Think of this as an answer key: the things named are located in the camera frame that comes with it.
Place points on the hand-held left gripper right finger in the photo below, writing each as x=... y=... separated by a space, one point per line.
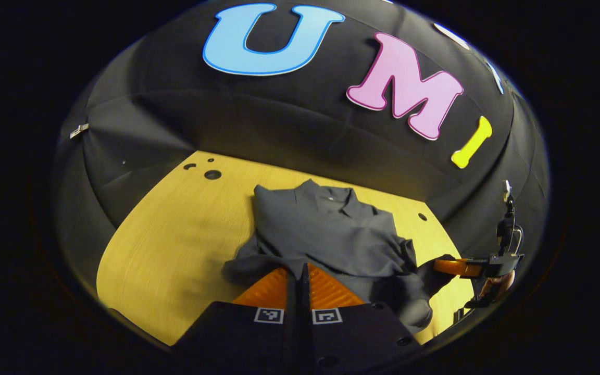
x=306 y=338

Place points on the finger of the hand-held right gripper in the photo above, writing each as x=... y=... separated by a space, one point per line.
x=459 y=267

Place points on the small white cloth clip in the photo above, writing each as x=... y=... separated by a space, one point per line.
x=78 y=130

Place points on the grey collared shirt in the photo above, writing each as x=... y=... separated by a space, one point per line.
x=331 y=234

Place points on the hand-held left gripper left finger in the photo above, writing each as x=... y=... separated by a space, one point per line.
x=292 y=338

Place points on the black backdrop cloth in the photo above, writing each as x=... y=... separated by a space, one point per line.
x=175 y=114

